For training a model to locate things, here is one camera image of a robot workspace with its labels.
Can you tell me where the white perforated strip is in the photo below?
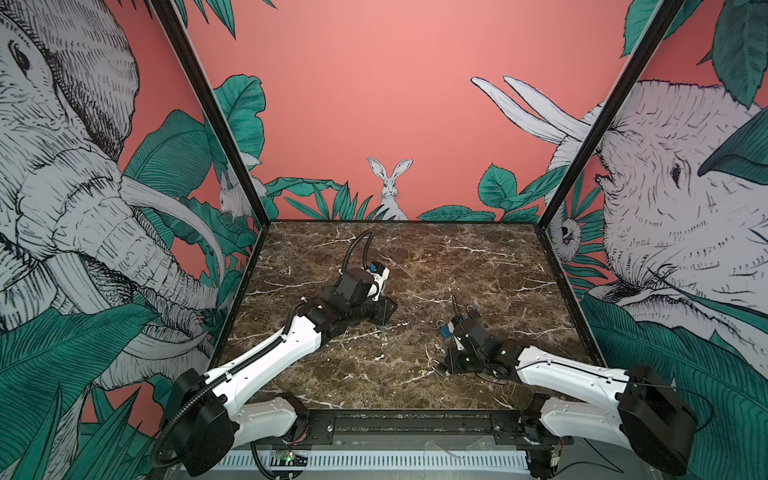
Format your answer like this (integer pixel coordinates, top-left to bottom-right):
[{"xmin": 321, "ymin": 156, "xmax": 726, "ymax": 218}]
[{"xmin": 258, "ymin": 450, "xmax": 529, "ymax": 474}]

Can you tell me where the black corner frame post left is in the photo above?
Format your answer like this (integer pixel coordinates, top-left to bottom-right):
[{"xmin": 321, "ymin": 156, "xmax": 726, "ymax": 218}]
[{"xmin": 151, "ymin": 0, "xmax": 270, "ymax": 231}]

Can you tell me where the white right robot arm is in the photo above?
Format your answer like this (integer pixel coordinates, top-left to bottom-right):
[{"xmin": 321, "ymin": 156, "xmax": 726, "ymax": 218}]
[{"xmin": 436, "ymin": 315, "xmax": 698, "ymax": 475}]

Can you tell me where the small black padlock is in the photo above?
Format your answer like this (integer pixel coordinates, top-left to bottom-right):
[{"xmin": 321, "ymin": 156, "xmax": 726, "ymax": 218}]
[{"xmin": 431, "ymin": 362, "xmax": 449, "ymax": 378}]

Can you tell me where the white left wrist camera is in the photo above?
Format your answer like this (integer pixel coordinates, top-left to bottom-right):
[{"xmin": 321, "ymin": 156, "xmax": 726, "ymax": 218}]
[{"xmin": 368, "ymin": 261, "xmax": 390, "ymax": 302}]

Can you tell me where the small green circuit board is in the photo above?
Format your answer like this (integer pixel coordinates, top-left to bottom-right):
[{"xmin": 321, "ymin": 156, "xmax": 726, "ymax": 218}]
[{"xmin": 271, "ymin": 451, "xmax": 309, "ymax": 469}]

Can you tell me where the black corner frame post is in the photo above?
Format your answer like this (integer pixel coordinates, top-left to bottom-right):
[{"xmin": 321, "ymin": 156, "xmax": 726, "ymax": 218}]
[
  {"xmin": 151, "ymin": 0, "xmax": 270, "ymax": 231},
  {"xmin": 537, "ymin": 0, "xmax": 685, "ymax": 231}
]

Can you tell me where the black corrugated left cable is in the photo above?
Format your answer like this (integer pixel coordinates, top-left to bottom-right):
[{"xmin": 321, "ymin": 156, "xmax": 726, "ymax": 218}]
[{"xmin": 149, "ymin": 335, "xmax": 286, "ymax": 469}]

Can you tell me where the black corner frame post right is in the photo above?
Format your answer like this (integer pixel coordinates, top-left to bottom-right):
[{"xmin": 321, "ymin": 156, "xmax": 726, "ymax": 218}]
[{"xmin": 537, "ymin": 0, "xmax": 685, "ymax": 231}]

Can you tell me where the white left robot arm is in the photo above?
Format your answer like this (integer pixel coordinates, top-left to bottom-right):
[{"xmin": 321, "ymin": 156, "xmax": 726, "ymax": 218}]
[{"xmin": 150, "ymin": 261, "xmax": 397, "ymax": 476}]

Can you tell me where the blue padlock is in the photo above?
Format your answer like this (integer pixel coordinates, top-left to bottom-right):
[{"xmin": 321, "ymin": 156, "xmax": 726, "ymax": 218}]
[{"xmin": 438, "ymin": 324, "xmax": 453, "ymax": 340}]

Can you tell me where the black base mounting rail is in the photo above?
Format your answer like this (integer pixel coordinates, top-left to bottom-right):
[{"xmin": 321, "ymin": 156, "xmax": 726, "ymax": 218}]
[{"xmin": 296, "ymin": 409, "xmax": 565, "ymax": 448}]

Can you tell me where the thin black right cable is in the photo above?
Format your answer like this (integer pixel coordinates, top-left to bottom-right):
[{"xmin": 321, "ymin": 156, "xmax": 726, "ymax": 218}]
[{"xmin": 515, "ymin": 359, "xmax": 715, "ymax": 433}]

